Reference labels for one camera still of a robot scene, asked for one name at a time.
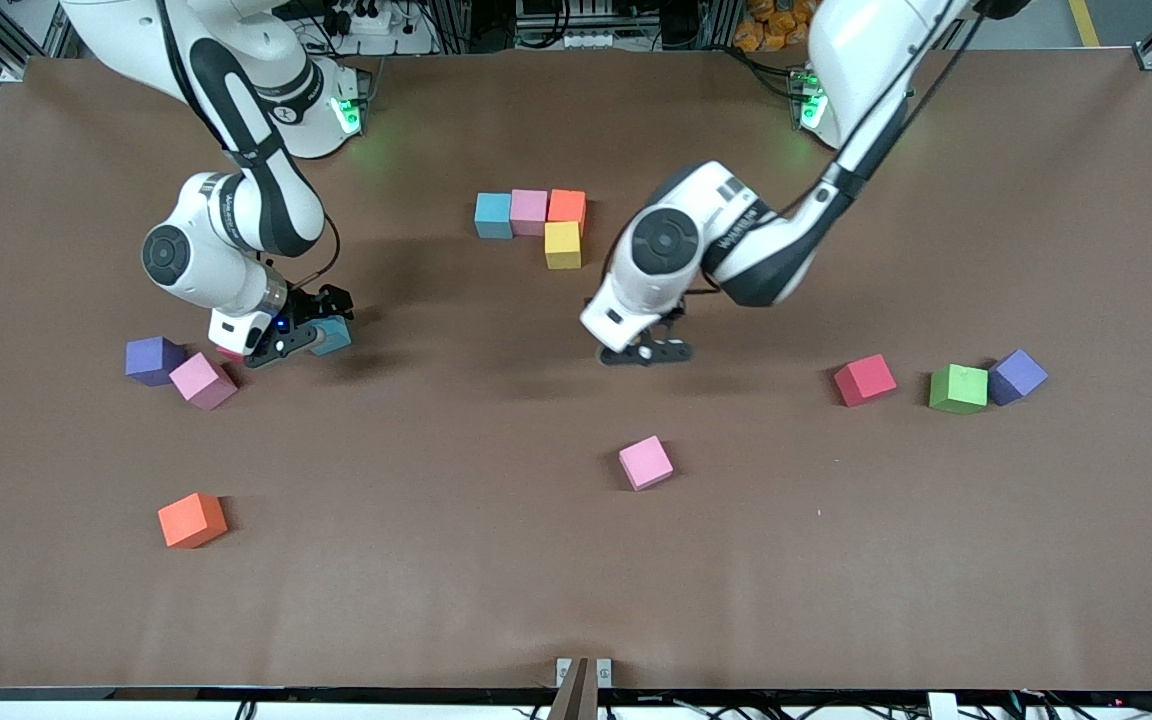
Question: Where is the blue foam cube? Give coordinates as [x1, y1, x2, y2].
[475, 192, 514, 239]
[310, 317, 353, 357]

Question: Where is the yellow foam cube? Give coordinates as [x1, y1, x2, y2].
[544, 221, 583, 270]

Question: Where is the pink foam cube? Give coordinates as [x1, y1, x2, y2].
[511, 189, 549, 237]
[169, 352, 239, 409]
[618, 435, 675, 492]

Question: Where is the orange foam cube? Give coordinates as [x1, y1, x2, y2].
[547, 189, 587, 236]
[157, 491, 230, 550]

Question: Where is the green foam cube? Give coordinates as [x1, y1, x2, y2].
[928, 363, 990, 416]

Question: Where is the purple foam cube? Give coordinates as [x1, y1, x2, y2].
[988, 348, 1050, 407]
[125, 336, 187, 387]

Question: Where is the white power strip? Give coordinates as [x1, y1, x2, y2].
[331, 0, 437, 56]

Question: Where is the white socket strip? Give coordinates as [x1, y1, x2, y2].
[521, 0, 647, 51]

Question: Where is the bag of orange items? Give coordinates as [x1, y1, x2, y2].
[733, 0, 819, 53]

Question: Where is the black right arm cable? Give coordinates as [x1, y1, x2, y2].
[291, 215, 342, 291]

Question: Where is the small metal bracket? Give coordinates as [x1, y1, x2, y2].
[556, 657, 613, 689]

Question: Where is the brown camera mount post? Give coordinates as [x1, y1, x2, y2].
[548, 658, 599, 720]

